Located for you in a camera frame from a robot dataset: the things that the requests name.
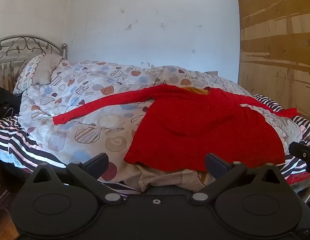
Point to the patterned white quilt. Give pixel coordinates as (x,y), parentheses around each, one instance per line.
(95,100)

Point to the striped bed sheet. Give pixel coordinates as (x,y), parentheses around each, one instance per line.
(15,140)

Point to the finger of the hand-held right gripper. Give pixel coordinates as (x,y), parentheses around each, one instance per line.
(301,153)

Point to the plywood panel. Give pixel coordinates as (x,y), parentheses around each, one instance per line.
(274,55)

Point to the black bag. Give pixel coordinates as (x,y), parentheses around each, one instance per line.
(6,102)

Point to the patterned pillow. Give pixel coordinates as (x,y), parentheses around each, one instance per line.
(42,70)

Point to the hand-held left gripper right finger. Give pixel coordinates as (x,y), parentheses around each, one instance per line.
(215,165)

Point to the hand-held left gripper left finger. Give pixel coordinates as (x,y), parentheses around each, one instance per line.
(98,164)

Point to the metal bed frame rail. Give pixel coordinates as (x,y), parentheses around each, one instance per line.
(301,181)

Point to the metal bed headboard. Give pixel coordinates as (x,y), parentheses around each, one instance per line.
(27,42)

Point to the red sweater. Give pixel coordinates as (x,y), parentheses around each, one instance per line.
(195,130)

